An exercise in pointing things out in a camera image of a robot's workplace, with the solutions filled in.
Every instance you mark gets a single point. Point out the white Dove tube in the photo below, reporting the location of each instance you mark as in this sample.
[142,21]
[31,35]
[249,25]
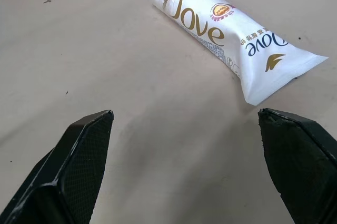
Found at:
[210,31]

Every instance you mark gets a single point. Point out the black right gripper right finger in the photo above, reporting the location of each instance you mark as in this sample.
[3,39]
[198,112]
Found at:
[302,166]

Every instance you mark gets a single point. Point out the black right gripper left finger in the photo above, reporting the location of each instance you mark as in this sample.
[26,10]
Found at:
[63,171]

